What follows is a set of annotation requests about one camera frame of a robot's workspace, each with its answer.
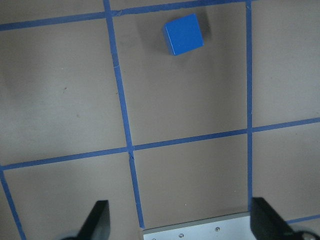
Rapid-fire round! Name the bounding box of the blue wooden block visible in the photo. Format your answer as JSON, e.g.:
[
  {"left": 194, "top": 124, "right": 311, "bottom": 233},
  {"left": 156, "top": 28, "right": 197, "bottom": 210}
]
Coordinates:
[{"left": 162, "top": 13, "right": 204, "bottom": 56}]

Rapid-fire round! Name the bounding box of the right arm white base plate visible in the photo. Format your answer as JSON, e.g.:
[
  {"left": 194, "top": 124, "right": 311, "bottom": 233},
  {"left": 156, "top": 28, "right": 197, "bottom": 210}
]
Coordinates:
[{"left": 143, "top": 212, "right": 255, "bottom": 240}]

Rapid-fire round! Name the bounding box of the brown paper table cover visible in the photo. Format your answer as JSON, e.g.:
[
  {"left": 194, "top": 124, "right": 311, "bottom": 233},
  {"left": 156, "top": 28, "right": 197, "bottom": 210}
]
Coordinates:
[{"left": 0, "top": 0, "right": 320, "bottom": 240}]

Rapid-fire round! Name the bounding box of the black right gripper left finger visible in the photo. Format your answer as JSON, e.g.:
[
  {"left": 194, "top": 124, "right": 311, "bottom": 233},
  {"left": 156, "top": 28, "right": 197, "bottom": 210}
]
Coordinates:
[{"left": 76, "top": 200, "right": 111, "bottom": 240}]

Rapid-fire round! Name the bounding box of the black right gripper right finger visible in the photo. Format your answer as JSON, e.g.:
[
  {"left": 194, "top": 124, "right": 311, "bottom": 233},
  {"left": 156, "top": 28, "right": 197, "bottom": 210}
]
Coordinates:
[{"left": 250, "top": 197, "right": 298, "bottom": 240}]

